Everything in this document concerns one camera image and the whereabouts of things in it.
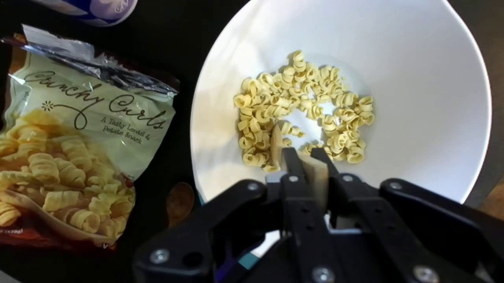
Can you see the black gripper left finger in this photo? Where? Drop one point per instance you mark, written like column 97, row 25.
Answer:
column 310, row 239

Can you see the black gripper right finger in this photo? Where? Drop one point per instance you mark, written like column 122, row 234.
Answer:
column 355, row 201

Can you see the wooden spoon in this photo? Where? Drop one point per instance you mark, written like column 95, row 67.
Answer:
column 314, row 170

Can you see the white mixing bowl teal rim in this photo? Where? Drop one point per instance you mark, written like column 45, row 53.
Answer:
column 417, row 58

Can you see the pasta curls in bowl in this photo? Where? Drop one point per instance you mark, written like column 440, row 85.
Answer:
column 302, row 105

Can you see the crunchy curls snack bag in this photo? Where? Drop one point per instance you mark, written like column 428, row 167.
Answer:
column 78, row 129

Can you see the round black table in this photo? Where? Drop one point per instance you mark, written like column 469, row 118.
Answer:
column 165, row 34

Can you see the white blue canister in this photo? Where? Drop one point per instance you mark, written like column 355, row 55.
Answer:
column 98, row 12

